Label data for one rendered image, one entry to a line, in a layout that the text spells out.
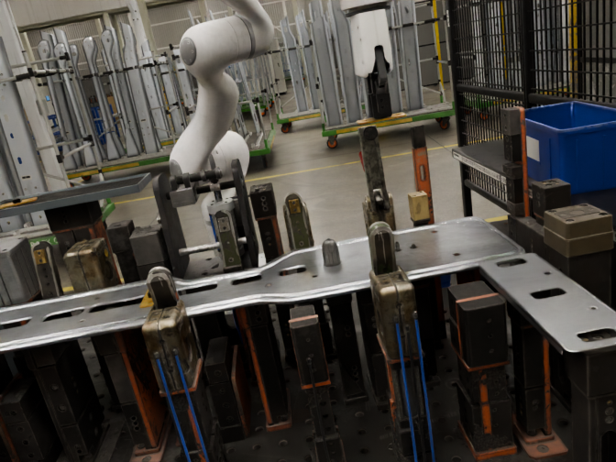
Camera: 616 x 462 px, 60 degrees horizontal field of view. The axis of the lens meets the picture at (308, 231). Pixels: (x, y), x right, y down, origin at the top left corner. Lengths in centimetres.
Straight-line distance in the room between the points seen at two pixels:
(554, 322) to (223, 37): 87
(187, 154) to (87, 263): 44
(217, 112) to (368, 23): 57
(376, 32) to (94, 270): 72
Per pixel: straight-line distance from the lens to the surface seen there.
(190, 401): 88
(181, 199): 114
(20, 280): 125
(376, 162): 113
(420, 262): 96
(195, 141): 144
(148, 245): 118
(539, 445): 103
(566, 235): 94
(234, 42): 125
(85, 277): 120
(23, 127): 540
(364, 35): 90
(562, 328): 75
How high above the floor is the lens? 138
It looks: 18 degrees down
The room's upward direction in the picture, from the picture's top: 10 degrees counter-clockwise
